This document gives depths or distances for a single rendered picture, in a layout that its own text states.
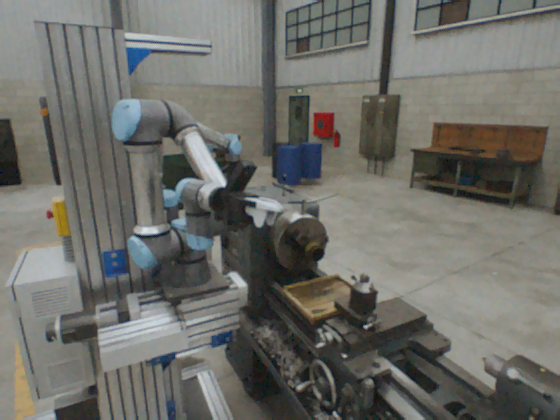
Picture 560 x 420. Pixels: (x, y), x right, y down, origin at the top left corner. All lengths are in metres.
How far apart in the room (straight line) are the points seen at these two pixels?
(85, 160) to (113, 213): 0.20
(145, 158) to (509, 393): 1.19
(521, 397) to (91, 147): 1.45
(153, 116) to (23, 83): 10.39
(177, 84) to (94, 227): 10.90
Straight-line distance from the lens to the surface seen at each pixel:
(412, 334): 1.61
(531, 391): 1.17
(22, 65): 11.56
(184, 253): 1.30
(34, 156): 11.57
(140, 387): 1.79
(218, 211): 0.91
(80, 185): 1.40
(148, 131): 1.15
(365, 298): 1.42
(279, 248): 1.85
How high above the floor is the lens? 1.79
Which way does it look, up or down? 17 degrees down
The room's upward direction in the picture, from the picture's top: straight up
